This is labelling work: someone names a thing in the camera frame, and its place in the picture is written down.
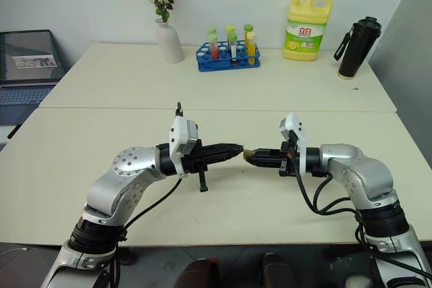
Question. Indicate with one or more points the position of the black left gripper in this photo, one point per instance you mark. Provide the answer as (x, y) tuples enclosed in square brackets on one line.
[(194, 164)]

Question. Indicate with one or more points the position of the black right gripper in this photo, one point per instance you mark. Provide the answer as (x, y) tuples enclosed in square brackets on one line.
[(287, 164)]

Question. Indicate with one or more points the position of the brass padlock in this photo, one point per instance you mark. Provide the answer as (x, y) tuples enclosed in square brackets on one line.
[(247, 154)]

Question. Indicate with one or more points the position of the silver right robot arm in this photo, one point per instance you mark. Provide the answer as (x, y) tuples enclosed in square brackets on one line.
[(368, 173)]

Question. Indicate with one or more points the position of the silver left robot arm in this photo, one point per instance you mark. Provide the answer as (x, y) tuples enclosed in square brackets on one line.
[(111, 190)]

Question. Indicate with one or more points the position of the blue test tube rack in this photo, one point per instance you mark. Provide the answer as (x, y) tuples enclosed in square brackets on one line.
[(224, 63)]

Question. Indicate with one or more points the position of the green-capped tube with white label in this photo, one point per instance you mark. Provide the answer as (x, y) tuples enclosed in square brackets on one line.
[(233, 48)]

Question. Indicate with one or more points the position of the green-capped tube with red liquid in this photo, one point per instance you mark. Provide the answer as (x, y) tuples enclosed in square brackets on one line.
[(213, 47)]

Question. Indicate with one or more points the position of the tube with orange liquid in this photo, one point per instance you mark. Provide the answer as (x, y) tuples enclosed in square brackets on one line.
[(251, 48)]

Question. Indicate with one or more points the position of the dark rounded shape with red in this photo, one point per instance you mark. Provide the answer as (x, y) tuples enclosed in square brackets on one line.
[(202, 272)]

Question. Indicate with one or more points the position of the white ceramic vase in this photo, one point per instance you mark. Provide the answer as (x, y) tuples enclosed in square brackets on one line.
[(169, 43)]

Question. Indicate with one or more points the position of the green-capped empty tube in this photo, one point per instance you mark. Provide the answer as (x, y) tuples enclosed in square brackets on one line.
[(248, 29), (211, 29), (229, 29)]

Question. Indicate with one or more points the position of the yellow dish soap pump bottle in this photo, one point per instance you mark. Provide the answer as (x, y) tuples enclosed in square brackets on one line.
[(305, 31)]

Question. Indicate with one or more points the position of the grey partition panel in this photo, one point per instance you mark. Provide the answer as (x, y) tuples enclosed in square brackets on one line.
[(405, 48)]

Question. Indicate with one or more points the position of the black pen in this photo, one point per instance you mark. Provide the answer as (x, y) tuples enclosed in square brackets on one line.
[(13, 131)]

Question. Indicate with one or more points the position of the open grey laptop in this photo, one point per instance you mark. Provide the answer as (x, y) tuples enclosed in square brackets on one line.
[(27, 65)]

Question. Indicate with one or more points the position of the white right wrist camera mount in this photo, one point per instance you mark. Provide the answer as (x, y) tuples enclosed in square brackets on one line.
[(297, 126)]

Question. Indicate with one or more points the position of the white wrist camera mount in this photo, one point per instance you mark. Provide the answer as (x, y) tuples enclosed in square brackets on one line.
[(180, 133), (297, 126)]

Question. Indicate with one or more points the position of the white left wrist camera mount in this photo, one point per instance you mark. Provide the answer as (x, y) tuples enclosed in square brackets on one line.
[(180, 133)]

